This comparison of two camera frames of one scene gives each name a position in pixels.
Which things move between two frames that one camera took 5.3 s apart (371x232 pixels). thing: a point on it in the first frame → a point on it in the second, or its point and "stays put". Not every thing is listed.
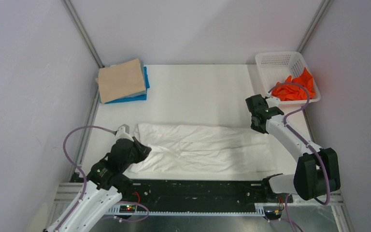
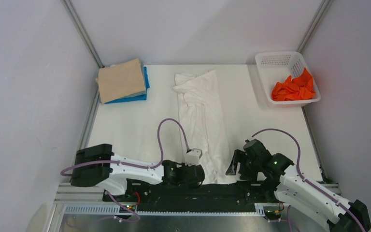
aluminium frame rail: (78, 25) stays put
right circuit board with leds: (273, 214) stays put
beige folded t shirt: (121, 80) stays put
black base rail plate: (197, 194) stays put
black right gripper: (258, 129) → (238, 155)
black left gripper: (143, 151) → (191, 185)
